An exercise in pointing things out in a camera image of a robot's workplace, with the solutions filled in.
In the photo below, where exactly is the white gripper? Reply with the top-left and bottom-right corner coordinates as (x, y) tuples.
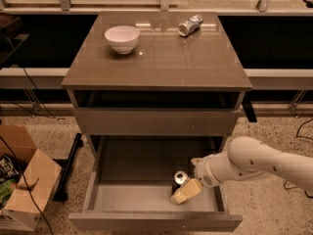
(170, 155), (221, 205)

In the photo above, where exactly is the dark blue pepsi can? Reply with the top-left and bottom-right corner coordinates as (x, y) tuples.
(172, 170), (189, 193)

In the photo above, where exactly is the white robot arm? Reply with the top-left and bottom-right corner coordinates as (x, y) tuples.
(171, 136), (313, 205)

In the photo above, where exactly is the open grey middle drawer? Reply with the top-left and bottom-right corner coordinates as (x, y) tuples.
(69, 136), (243, 232)

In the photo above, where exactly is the grey drawer cabinet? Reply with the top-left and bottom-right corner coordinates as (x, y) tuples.
(61, 11), (253, 232)

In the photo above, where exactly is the closed grey top drawer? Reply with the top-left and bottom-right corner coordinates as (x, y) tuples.
(73, 108), (240, 136)

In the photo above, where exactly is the silver can lying down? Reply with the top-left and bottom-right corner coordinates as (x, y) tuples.
(178, 15), (203, 37)

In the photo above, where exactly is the black floor bar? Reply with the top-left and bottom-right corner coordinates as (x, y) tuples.
(53, 133), (83, 202)

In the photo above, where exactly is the white ceramic bowl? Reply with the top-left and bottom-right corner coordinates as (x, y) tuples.
(105, 25), (140, 54)

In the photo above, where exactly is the brown cardboard box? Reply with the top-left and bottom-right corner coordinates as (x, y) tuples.
(0, 125), (62, 231)

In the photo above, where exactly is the dark snack bag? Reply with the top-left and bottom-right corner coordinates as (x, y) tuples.
(0, 154), (19, 183)

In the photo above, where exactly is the green snack bag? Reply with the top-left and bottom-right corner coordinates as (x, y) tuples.
(0, 178), (17, 209)

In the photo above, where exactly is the black cable on right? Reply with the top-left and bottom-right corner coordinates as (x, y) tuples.
(283, 117), (313, 199)

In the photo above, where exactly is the black cable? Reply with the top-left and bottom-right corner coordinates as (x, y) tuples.
(283, 117), (313, 199)
(0, 36), (62, 235)

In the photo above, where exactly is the black cable on left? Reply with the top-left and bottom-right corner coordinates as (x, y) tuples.
(0, 36), (62, 235)

